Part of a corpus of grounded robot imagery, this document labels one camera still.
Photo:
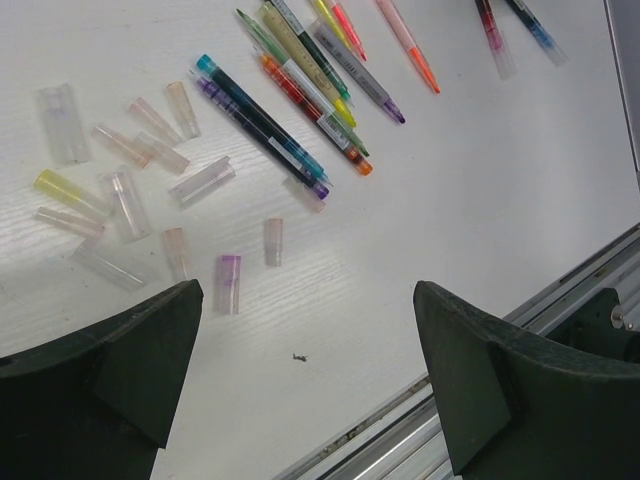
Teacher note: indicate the beige yellow pen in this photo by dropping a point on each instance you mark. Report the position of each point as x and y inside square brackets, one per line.
[278, 26]

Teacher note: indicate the tall clear pen cap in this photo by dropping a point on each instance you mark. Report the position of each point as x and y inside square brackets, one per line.
[62, 125]

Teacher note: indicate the grey purple marker pen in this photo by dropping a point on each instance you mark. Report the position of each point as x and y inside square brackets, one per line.
[358, 72]

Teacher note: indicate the orange tinted cap right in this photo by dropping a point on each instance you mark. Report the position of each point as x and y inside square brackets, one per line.
[182, 108]

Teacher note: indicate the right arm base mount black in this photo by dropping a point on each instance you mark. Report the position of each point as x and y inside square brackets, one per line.
[599, 327]

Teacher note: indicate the dark orange tipped pen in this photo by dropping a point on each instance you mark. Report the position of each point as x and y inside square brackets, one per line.
[321, 120]

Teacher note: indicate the light green marker pen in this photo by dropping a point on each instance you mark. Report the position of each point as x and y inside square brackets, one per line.
[266, 39]

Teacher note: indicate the aluminium right side rail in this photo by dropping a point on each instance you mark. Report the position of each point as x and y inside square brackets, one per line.
[623, 22]

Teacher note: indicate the blue green pen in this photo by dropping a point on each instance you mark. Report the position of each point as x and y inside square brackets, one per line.
[212, 71]

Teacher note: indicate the clear cap lying sideways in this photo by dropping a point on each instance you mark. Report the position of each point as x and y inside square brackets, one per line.
[203, 183]

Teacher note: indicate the yellow tinted pen cap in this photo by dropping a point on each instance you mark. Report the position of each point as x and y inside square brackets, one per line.
[72, 195]

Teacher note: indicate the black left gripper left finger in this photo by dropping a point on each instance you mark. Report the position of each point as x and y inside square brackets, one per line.
[99, 403]

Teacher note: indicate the dark green pen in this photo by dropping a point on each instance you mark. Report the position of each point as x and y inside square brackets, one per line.
[304, 37]

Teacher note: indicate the clear cap centre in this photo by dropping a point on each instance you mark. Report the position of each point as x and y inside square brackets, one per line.
[124, 146]

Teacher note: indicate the blue capped pen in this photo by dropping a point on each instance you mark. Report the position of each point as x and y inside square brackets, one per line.
[542, 37]

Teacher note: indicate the clear cap near pens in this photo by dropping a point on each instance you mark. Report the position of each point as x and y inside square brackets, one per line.
[303, 195]

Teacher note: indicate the long clear cap lower left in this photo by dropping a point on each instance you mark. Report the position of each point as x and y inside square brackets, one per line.
[112, 265]

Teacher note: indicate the aluminium front rail frame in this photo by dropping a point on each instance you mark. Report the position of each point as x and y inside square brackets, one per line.
[403, 438]

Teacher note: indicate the pink red capped pen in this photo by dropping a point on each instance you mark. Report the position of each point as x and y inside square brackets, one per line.
[497, 43]

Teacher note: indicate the purple tinted pen cap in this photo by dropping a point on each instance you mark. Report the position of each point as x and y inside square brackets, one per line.
[227, 284]

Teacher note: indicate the clear cap lower middle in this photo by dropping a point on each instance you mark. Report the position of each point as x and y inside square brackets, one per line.
[128, 211]

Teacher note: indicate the clear cap middle cluster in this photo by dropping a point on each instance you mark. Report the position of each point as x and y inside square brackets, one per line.
[166, 156]

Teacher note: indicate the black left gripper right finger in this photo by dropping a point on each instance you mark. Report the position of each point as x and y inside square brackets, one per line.
[516, 405]

